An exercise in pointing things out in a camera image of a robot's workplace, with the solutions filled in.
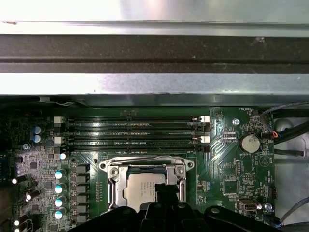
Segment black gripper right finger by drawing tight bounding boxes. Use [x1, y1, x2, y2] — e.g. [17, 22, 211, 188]
[167, 185, 278, 232]

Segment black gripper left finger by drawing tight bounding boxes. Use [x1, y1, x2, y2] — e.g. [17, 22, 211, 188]
[77, 183, 168, 232]

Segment thin metal locking lever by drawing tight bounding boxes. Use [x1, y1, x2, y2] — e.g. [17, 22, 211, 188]
[179, 177, 187, 203]
[108, 156, 185, 167]

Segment silver CPU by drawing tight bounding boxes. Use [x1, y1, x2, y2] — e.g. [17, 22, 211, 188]
[123, 172, 168, 213]

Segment metal socket cover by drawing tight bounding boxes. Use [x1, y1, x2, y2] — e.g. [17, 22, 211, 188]
[112, 164, 183, 209]

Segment CPU socket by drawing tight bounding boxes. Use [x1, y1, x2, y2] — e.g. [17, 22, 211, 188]
[98, 156, 195, 211]

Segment RAM slot black clips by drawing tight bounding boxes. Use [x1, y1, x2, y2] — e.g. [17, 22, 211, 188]
[54, 123, 211, 133]
[54, 144, 211, 153]

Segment RAM slot white clips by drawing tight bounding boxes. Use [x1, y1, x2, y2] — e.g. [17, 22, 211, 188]
[54, 135, 211, 145]
[54, 116, 211, 123]

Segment green motherboard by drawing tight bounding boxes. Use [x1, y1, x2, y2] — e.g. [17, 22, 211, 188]
[0, 106, 276, 232]

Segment round coin battery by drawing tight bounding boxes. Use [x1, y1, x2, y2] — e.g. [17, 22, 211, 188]
[238, 132, 261, 153]

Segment black PC case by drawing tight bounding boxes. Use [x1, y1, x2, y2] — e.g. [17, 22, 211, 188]
[0, 33, 309, 232]

